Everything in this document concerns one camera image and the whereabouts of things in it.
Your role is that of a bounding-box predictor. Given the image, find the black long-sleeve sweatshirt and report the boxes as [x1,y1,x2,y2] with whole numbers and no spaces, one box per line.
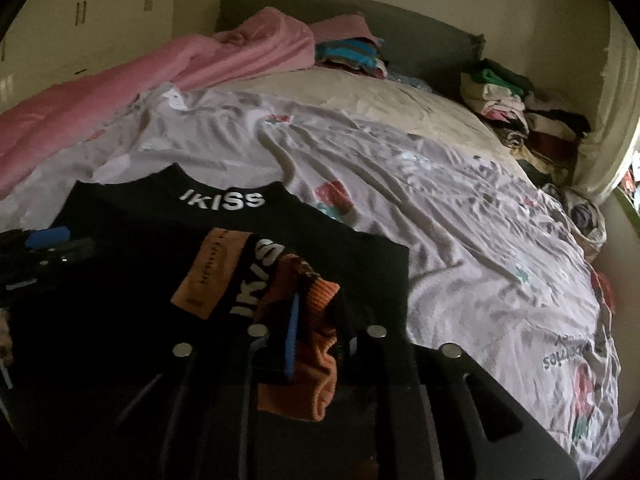
[1,165,409,479]

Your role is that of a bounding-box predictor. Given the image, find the bag of clothes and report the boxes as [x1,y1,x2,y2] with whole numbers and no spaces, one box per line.
[541,183,608,262]

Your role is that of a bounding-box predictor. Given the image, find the folded colourful striped clothes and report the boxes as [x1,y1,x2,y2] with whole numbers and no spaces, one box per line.
[314,38,387,79]

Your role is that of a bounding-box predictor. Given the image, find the pile of folded clothes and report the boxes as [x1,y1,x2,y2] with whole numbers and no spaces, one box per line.
[459,58,592,188]

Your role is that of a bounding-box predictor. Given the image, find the pink quilt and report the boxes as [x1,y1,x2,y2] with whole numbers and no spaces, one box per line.
[1,8,314,196]

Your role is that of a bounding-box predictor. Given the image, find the lilac strawberry print duvet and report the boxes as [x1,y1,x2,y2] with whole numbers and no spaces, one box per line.
[1,84,620,478]

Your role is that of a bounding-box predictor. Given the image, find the cream wardrobe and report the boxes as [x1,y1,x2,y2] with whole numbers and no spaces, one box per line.
[1,0,174,112]

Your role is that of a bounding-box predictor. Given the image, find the red plastic basin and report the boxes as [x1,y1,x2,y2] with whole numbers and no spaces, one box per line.
[592,270,616,313]

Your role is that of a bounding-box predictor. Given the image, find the beige bed sheet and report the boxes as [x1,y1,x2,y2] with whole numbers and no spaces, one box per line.
[218,67,527,179]

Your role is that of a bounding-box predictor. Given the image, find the pink pillow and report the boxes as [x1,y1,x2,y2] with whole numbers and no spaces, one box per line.
[309,13,383,48]

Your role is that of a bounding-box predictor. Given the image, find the dark grey headboard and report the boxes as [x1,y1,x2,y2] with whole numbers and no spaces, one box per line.
[216,0,485,84]

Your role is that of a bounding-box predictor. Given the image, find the window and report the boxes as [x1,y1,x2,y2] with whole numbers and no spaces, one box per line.
[618,151,640,212]

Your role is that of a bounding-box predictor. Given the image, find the cream curtain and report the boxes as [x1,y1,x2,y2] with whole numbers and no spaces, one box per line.
[573,8,640,205]

